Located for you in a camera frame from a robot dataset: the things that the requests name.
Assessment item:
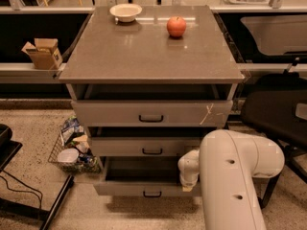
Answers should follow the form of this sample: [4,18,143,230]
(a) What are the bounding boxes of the black stand base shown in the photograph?
[0,124,74,230]

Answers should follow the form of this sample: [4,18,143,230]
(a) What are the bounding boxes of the grey top drawer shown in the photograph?
[72,101,233,127]

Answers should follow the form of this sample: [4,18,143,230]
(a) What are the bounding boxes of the grey bottom drawer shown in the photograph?
[94,156,201,197]

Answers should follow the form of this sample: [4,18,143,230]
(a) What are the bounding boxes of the white plastic lid container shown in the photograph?
[57,149,79,163]

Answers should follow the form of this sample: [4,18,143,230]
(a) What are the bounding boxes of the wire basket with items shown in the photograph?
[48,116,100,173]

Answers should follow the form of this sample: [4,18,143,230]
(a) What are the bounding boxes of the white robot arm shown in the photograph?
[177,129,285,230]

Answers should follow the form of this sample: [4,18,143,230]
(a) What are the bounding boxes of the grey middle drawer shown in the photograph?
[88,137,203,156]

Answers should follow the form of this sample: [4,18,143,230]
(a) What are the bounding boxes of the black office chair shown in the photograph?
[240,57,307,209]

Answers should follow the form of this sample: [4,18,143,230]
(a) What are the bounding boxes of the red apple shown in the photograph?
[167,16,186,37]

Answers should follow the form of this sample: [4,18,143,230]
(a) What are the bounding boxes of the black cable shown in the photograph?
[0,170,44,211]

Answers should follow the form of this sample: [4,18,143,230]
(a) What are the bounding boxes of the grey drawer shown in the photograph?
[72,101,233,127]
[94,156,201,197]
[88,137,203,156]

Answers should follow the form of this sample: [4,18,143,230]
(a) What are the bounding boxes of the grey drawer cabinet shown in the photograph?
[59,5,246,184]

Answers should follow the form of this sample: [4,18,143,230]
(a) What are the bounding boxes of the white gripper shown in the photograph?
[177,149,200,193]

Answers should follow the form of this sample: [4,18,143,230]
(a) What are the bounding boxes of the open cardboard box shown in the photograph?
[22,38,62,70]

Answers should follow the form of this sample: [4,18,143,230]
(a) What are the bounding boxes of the white ceramic bowl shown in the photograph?
[109,4,142,23]

